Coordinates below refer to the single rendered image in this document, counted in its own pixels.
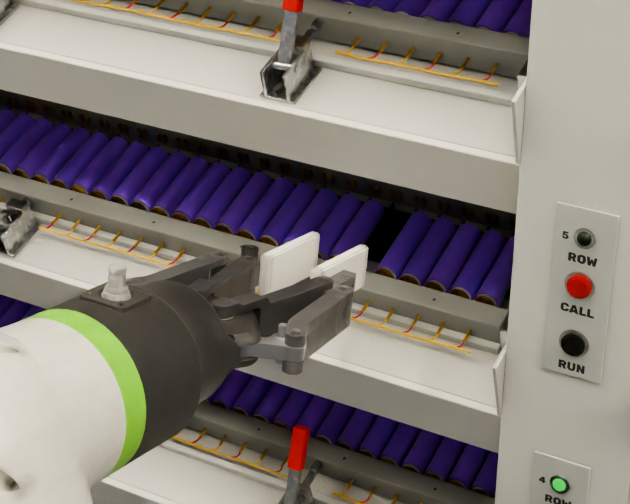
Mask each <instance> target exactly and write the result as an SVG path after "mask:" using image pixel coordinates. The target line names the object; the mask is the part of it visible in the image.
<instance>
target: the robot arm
mask: <svg viewBox="0 0 630 504"><path fill-rule="evenodd" d="M319 240H320V235H319V233H317V232H313V231H312V232H310V233H307V234H305V235H303V236H301V237H299V238H297V239H294V240H292V241H290V242H288V243H286V244H284V245H281V246H279V247H277V248H275V249H273V250H271V251H267V252H264V253H262V254H260V255H259V247H258V246H255V245H250V244H246V245H242V246H241V256H240V257H239V258H238V259H236V260H229V257H230V254H229V253H227V252H224V251H215V252H212V253H209V254H206V255H203V256H200V257H198V258H195V259H192V260H189V261H186V262H184V263H181V264H178V265H175V266H172V267H169V268H167V269H164V270H161V271H158V272H155V273H152V274H150V275H147V276H140V277H133V278H126V272H127V265H125V264H122V263H111V264H109V267H108V282H105V283H103V284H101V285H98V286H96V287H94V288H91V289H89V290H86V291H84V292H82V293H80V296H78V297H75V298H73V299H70V300H68V301H66V302H63V303H61V304H59V305H56V306H54V307H51V308H49V309H47V310H44V311H42V312H39V313H37V314H35V315H32V316H30V317H28V318H25V319H23V320H20V321H18V322H16V323H13V324H10V325H8V326H5V327H1V328H0V504H93V502H92V498H91V493H90V488H91V487H92V486H93V485H95V484H96V483H98V482H99V481H101V480H103V479H104V478H106V477H108V476H109V475H111V474H112V473H114V472H116V471H117V470H119V469H121V468H122V467H124V466H126V465H127V464H129V463H131V462H132V461H134V460H136V459H137V458H139V457H140V456H142V455H144V454H145V453H147V452H149V451H150V450H152V449H154V448H155V447H157V446H159V445H160V444H162V443H163V442H165V441H167V440H168V439H170V438H172V437H173V436H175V435H177V434H178V433H179V432H180V431H182V430H183V429H184V428H185V427H186V425H187V424H188V423H189V422H190V420H191V419H192V417H193V415H194V413H195V411H196V409H197V406H198V404H199V403H201V402H202V401H204V400H206V399H207V398H209V397H210V396H211V395H212V394H213V393H214V392H215V391H216V390H217V389H218V387H219V386H220V385H221V383H222V382H223V381H224V379H225V378H226V376H227V375H228V374H229V373H230V371H231V370H233V369H237V368H242V367H248V366H251V365H253V364H254V363H255V362H256V361H257V360H258V358H266V359H275V362H276V363H278V364H282V371H283V372H284V373H286V374H291V375H297V374H300V373H302V370H303V365H304V361H305V360H306V359H307V358H309V357H310V356H311V355H313V354H314V353H315V352H316V351H318V350H319V349H320V348H322V347H323V346H324V345H325V344H327V343H328V342H329V341H331V340H332V339H333V338H335V337H336V336H337V335H338V334H340V333H341V332H342V331H344V330H345V329H346V328H347V327H349V326H350V320H351V311H352V303H353V295H354V292H355V291H356V290H358V289H360V288H362V287H363V286H364V283H365V274H366V266H367V257H368V249H369V248H368V247H367V246H366V245H362V244H360V245H358V246H356V247H354V248H352V249H350V250H348V251H346V252H344V253H342V254H340V255H338V256H336V257H334V258H332V259H330V260H328V261H326V262H324V263H322V264H320V265H318V266H317V259H318V249H319ZM209 274H210V278H209ZM309 276H310V279H309V280H306V281H303V282H300V283H297V282H299V281H301V280H303V279H305V278H307V277H309ZM295 283H297V284H295ZM293 284H294V285H293ZM257 286H258V290H257V294H256V293H255V288H256V287H257Z"/></svg>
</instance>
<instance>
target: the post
mask: <svg viewBox="0 0 630 504"><path fill-rule="evenodd" d="M557 202H562V203H567V204H571V205H575V206H579V207H584V208H588V209H592V210H596V211H601V212H605V213H609V214H614V215H618V216H620V218H619V227H618V236H617V245H616V254H615V262H614V271H613V280H612V289H611V298H610V306H609V315H608V324H607V333H606V342H605V350H604V359H603V368H602V377H601V383H596V382H593V381H589V380H586V379H582V378H579V377H575V376H572V375H568V374H565V373H561V372H558V371H554V370H551V369H548V368H544V367H542V365H543V354H544V343H545V332H546V321H547V310H548V298H549V287H550V276H551V265H552V254H553V243H554V232H555V221H556V209H557ZM535 451H539V452H542V453H545V454H548V455H551V456H555V457H558V458H561V459H564V460H567V461H570V462H574V463H577V464H580V465H583V466H586V467H590V468H591V474H590V482H589V491H588V500H587V504H630V0H532V12H531V25H530V38H529V52H528V65H527V78H526V92H525V105H524V118H523V132H522V145H521V158H520V172H519V185H518V198H517V212H516V225H515V238H514V252H513V265H512V278H511V292H510V305H509V318H508V332H507V345H506V358H505V372H504V385H503V398H502V412H501V425H500V438H499V452H498V465H497V478H496V492H495V504H530V499H531V488H532V477H533V465H534V454H535Z"/></svg>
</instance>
